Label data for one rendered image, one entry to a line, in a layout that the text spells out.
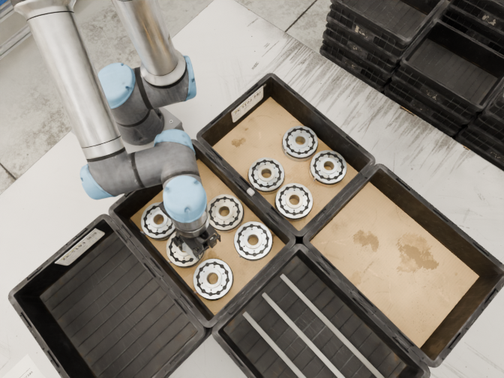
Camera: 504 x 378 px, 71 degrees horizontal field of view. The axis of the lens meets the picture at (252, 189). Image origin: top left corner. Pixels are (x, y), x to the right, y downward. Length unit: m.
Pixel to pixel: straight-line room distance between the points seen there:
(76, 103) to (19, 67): 2.06
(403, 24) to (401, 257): 1.18
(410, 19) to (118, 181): 1.55
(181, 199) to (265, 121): 0.54
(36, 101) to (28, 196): 1.23
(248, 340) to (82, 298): 0.45
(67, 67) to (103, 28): 2.00
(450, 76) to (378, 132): 0.73
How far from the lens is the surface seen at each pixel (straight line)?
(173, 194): 0.63
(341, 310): 0.98
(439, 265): 1.06
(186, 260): 0.95
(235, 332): 0.96
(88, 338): 1.06
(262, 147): 1.06
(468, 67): 2.00
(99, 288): 1.05
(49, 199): 1.34
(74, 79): 0.69
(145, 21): 0.80
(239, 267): 0.96
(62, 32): 0.70
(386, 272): 1.01
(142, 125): 1.10
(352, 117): 1.29
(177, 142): 0.70
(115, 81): 1.00
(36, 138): 2.40
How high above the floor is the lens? 1.78
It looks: 71 degrees down
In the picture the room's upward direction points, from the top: 7 degrees counter-clockwise
